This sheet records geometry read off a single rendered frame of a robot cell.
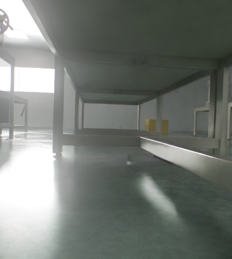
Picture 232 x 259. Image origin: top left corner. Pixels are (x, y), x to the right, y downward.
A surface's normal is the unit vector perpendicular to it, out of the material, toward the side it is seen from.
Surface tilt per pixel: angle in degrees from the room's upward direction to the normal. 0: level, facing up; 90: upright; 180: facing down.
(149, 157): 90
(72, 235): 0
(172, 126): 90
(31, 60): 90
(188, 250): 0
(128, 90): 90
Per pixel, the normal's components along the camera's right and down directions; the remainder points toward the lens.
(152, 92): 0.10, 0.02
